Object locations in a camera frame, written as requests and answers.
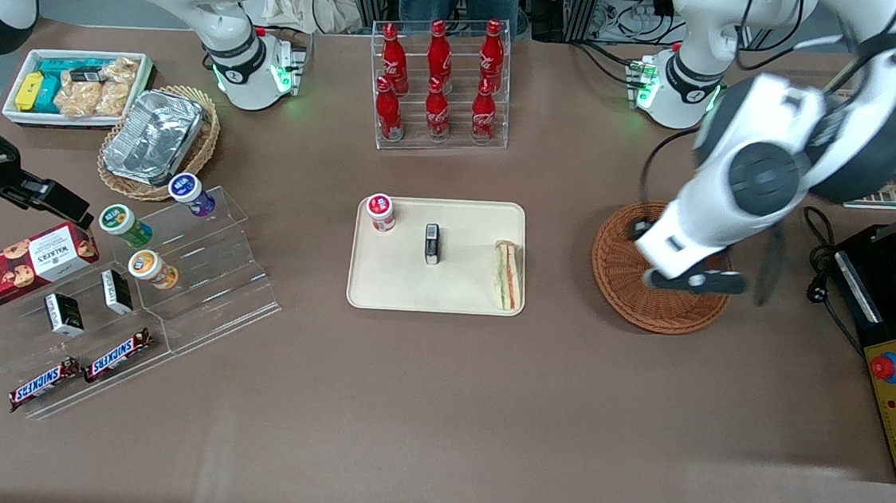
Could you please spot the clear acrylic bottle rack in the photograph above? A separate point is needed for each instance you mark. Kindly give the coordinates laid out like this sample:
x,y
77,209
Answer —
x,y
456,144

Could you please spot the orange lid yogurt cup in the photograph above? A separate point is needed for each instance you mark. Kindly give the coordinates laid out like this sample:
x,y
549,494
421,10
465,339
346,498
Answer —
x,y
151,268

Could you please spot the black machine base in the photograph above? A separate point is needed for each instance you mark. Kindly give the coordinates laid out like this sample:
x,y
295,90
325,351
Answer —
x,y
890,318

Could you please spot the round brown wicker basket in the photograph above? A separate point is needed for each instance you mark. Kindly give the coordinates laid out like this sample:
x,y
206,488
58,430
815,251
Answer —
x,y
621,289

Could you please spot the triangle sandwich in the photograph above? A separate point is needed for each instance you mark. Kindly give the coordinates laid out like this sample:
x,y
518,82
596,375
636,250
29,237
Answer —
x,y
508,276

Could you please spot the clear acrylic stepped stand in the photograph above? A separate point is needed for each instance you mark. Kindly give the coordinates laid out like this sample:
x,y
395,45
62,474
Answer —
x,y
222,282
17,345

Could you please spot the red Walkers cookie box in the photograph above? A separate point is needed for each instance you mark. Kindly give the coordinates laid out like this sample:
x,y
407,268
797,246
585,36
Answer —
x,y
15,269

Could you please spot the red lid yogurt cup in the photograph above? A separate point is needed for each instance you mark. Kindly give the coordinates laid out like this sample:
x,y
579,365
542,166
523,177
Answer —
x,y
380,210

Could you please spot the small black box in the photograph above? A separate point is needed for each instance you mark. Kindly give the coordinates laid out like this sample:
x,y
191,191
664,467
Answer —
x,y
64,315
432,244
117,292

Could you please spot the red emergency stop button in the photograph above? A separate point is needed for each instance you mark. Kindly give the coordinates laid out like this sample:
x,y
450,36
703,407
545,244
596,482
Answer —
x,y
887,367

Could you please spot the purple lid yogurt cup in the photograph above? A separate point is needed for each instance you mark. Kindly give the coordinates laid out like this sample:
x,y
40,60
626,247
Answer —
x,y
190,193

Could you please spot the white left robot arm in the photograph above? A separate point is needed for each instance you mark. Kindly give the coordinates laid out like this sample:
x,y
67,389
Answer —
x,y
706,224

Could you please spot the yellow snack box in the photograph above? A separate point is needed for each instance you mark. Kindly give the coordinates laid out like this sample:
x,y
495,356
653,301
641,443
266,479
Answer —
x,y
29,91

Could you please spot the cream plastic tray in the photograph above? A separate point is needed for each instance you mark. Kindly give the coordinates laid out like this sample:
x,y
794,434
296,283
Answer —
x,y
453,284

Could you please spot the green lid yogurt cup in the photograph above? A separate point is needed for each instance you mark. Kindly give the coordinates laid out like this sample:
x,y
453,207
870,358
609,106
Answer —
x,y
122,223

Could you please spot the Snickers chocolate bar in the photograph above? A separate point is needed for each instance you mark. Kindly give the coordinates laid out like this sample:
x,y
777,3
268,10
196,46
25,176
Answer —
x,y
44,384
118,355

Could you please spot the white rectangular bin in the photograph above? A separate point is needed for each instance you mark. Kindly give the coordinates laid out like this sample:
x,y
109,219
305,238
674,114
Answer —
x,y
15,115

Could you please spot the teal snack box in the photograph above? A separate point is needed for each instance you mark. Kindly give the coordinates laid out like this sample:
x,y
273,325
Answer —
x,y
48,94
71,66

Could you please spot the red cola bottle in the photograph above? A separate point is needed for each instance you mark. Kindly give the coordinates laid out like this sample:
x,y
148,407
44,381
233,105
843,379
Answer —
x,y
484,112
492,51
393,59
437,113
387,115
440,51

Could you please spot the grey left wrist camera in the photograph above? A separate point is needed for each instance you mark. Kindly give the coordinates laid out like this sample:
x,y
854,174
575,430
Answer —
x,y
651,279

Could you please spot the oval light wicker basket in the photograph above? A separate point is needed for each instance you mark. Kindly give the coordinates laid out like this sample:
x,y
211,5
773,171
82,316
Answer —
x,y
204,144

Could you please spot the aluminium foil tray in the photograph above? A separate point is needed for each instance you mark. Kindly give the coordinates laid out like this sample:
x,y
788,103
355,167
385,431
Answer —
x,y
153,136

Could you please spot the clear cracker snack bag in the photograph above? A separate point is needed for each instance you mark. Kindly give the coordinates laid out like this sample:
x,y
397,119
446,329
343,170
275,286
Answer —
x,y
117,85
78,96

